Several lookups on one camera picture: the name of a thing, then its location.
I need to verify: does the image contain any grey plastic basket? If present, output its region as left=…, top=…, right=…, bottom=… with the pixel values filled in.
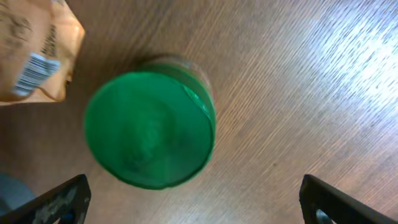
left=0, top=173, right=35, bottom=216

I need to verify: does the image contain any orange snack bag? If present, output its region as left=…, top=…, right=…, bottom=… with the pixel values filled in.
left=1, top=0, right=85, bottom=106

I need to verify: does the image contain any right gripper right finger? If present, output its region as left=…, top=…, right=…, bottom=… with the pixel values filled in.
left=299, top=174, right=397, bottom=224

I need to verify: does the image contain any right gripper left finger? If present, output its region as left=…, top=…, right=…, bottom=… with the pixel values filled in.
left=1, top=174, right=91, bottom=224

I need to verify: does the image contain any green lid jar with label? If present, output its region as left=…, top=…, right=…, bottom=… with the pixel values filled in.
left=84, top=56, right=216, bottom=190

